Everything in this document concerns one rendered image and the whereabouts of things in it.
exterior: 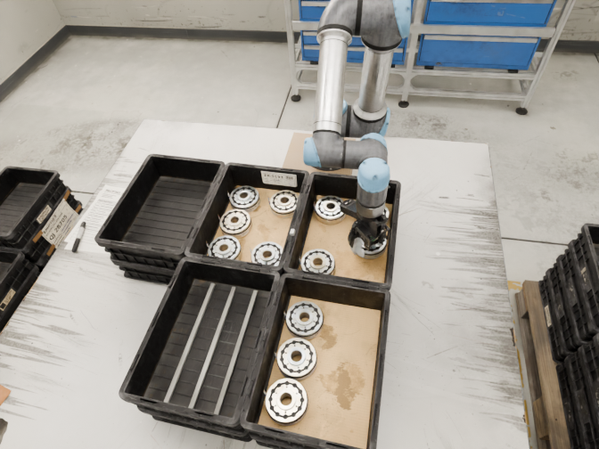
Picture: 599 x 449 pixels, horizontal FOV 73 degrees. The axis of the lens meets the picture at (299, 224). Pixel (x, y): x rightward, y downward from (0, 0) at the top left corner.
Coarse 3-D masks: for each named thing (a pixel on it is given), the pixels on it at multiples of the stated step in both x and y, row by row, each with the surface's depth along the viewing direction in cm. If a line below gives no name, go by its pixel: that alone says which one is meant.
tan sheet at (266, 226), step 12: (264, 192) 144; (264, 204) 140; (252, 216) 137; (264, 216) 137; (276, 216) 136; (252, 228) 134; (264, 228) 134; (276, 228) 133; (288, 228) 133; (240, 240) 131; (252, 240) 131; (264, 240) 131; (276, 240) 130
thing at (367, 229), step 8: (360, 216) 107; (384, 216) 106; (352, 224) 113; (360, 224) 112; (368, 224) 110; (376, 224) 105; (384, 224) 112; (360, 232) 111; (368, 232) 110; (376, 232) 107; (384, 232) 110; (368, 240) 109; (376, 240) 113; (384, 240) 114; (368, 248) 112
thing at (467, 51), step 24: (432, 0) 242; (456, 0) 239; (480, 0) 237; (504, 0) 235; (528, 0) 232; (552, 0) 230; (456, 24) 251; (480, 24) 248; (504, 24) 246; (528, 24) 243; (432, 48) 265; (456, 48) 262; (480, 48) 260; (504, 48) 257; (528, 48) 254
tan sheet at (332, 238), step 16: (320, 224) 133; (336, 224) 133; (320, 240) 129; (336, 240) 129; (336, 256) 125; (352, 256) 125; (384, 256) 124; (336, 272) 122; (352, 272) 121; (368, 272) 121; (384, 272) 120
